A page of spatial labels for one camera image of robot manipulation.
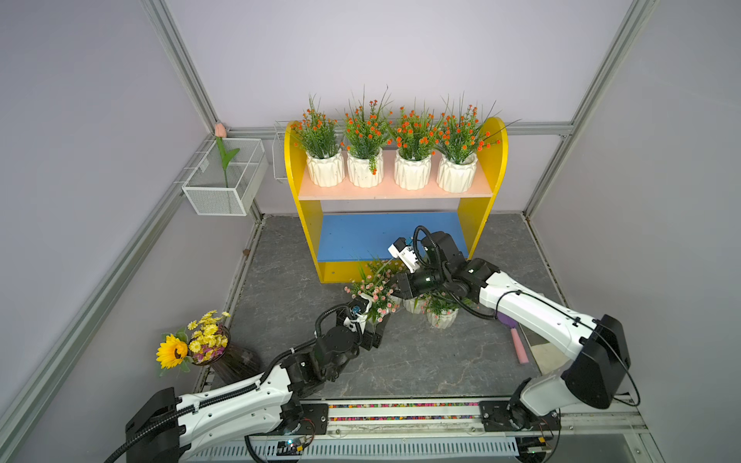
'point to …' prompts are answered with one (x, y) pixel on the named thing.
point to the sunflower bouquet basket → (208, 341)
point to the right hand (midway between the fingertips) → (382, 289)
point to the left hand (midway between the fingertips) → (373, 308)
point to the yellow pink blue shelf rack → (352, 227)
